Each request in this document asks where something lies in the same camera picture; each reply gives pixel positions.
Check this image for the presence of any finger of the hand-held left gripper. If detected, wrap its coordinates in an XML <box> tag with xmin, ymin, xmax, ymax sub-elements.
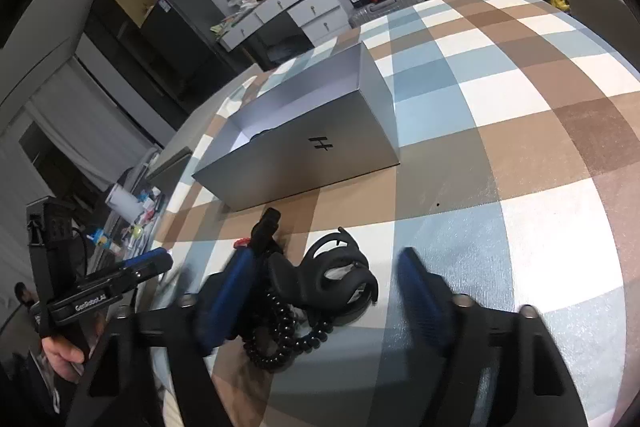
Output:
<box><xmin>75</xmin><ymin>254</ymin><xmax>174</xmax><ymax>295</ymax></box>
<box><xmin>119</xmin><ymin>249</ymin><xmax>168</xmax><ymax>269</ymax></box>

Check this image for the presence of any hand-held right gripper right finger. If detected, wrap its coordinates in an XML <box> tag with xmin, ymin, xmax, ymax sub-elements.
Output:
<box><xmin>397</xmin><ymin>247</ymin><xmax>590</xmax><ymax>427</ymax></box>

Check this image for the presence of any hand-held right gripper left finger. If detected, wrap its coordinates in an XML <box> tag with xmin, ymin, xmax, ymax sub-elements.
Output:
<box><xmin>65</xmin><ymin>247</ymin><xmax>262</xmax><ymax>427</ymax></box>

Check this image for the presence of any small black hair clip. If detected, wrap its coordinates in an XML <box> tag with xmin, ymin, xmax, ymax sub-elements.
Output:
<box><xmin>251</xmin><ymin>207</ymin><xmax>283</xmax><ymax>258</ymax></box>

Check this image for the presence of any grey cardboard box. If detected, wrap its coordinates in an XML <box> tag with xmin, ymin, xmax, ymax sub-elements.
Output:
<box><xmin>192</xmin><ymin>41</ymin><xmax>402</xmax><ymax>212</ymax></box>

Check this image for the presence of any person's left hand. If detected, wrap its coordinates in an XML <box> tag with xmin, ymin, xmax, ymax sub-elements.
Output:
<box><xmin>40</xmin><ymin>334</ymin><xmax>86</xmax><ymax>380</ymax></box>

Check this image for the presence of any cluttered side table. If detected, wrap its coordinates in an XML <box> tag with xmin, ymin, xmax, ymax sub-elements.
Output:
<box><xmin>75</xmin><ymin>147</ymin><xmax>173</xmax><ymax>269</ymax></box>

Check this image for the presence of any white tumbler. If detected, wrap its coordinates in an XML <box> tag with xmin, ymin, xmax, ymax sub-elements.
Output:
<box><xmin>105</xmin><ymin>184</ymin><xmax>143</xmax><ymax>223</ymax></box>

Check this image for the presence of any white curtain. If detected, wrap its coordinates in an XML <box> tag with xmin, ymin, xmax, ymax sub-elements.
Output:
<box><xmin>22</xmin><ymin>57</ymin><xmax>166</xmax><ymax>192</ymax></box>

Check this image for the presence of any checked bedspread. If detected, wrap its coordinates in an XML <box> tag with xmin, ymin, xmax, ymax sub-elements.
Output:
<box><xmin>150</xmin><ymin>0</ymin><xmax>640</xmax><ymax>427</ymax></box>

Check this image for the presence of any dark wardrobe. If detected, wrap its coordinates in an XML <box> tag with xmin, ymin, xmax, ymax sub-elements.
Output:
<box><xmin>82</xmin><ymin>0</ymin><xmax>168</xmax><ymax>118</ymax></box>

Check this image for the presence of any dark grey fridge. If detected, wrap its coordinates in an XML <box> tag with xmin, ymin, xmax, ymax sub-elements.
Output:
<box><xmin>141</xmin><ymin>0</ymin><xmax>251</xmax><ymax>104</ymax></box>

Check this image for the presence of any silver suitcase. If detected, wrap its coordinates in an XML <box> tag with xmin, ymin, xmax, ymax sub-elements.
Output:
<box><xmin>347</xmin><ymin>0</ymin><xmax>426</xmax><ymax>28</ymax></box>

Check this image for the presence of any white dressing table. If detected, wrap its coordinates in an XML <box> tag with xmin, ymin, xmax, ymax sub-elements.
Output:
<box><xmin>217</xmin><ymin>0</ymin><xmax>351</xmax><ymax>58</ymax></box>

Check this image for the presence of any small grey bedside cabinet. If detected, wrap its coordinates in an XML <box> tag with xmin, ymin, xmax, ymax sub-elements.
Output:
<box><xmin>564</xmin><ymin>0</ymin><xmax>640</xmax><ymax>74</ymax></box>

